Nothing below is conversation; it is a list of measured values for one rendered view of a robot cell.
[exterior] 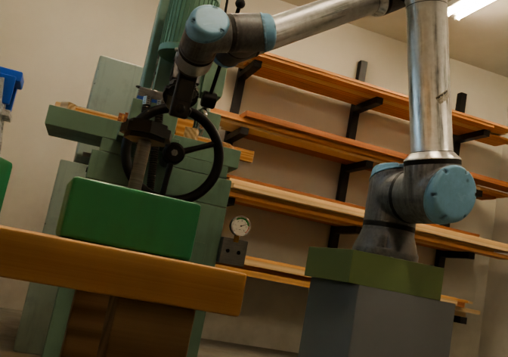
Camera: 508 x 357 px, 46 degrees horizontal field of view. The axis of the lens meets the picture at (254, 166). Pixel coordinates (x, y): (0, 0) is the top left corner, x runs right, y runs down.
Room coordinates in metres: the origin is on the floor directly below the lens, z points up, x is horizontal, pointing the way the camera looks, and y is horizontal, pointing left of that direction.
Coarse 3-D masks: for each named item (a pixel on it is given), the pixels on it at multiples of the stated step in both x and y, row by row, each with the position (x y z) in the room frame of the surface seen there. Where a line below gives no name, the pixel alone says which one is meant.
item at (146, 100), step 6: (144, 96) 1.70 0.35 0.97; (144, 102) 1.69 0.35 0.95; (150, 102) 1.70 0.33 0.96; (156, 102) 1.71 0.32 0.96; (162, 102) 1.70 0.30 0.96; (144, 108) 1.69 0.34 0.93; (162, 114) 1.71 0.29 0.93; (156, 120) 1.70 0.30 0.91; (162, 120) 1.71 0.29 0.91; (156, 150) 1.70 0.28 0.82; (150, 156) 1.70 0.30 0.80; (156, 156) 1.70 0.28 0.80; (150, 162) 1.70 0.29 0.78; (156, 162) 1.70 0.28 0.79; (150, 168) 1.69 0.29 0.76; (150, 174) 1.70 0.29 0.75; (150, 180) 1.69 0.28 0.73; (150, 186) 1.69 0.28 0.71
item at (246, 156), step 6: (78, 108) 1.90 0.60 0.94; (96, 114) 1.92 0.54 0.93; (102, 114) 1.92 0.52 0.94; (198, 138) 2.00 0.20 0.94; (240, 150) 2.04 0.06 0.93; (246, 150) 2.04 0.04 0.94; (240, 156) 2.04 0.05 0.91; (246, 156) 2.04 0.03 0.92; (252, 156) 2.05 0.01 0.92; (246, 162) 2.06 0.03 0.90
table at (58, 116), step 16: (48, 112) 1.73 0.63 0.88; (64, 112) 1.74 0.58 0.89; (80, 112) 1.76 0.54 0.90; (48, 128) 1.80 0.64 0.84; (64, 128) 1.75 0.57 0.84; (80, 128) 1.76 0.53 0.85; (96, 128) 1.77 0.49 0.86; (112, 128) 1.78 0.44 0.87; (96, 144) 1.94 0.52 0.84; (192, 144) 1.84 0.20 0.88; (208, 160) 1.86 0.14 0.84; (224, 160) 1.87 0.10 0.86
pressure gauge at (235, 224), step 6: (240, 216) 1.82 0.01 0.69; (234, 222) 1.82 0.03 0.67; (240, 222) 1.83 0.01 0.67; (246, 222) 1.83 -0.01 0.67; (234, 228) 1.82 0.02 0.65; (240, 228) 1.83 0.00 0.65; (246, 228) 1.83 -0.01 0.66; (234, 234) 1.84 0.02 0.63; (240, 234) 1.83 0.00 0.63; (234, 240) 1.85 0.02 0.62
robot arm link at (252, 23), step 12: (240, 24) 1.29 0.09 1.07; (252, 24) 1.30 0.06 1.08; (264, 24) 1.31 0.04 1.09; (240, 36) 1.30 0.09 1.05; (252, 36) 1.31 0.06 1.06; (264, 36) 1.32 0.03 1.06; (276, 36) 1.34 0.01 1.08; (240, 48) 1.33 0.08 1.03; (252, 48) 1.34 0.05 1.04; (264, 48) 1.35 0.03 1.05
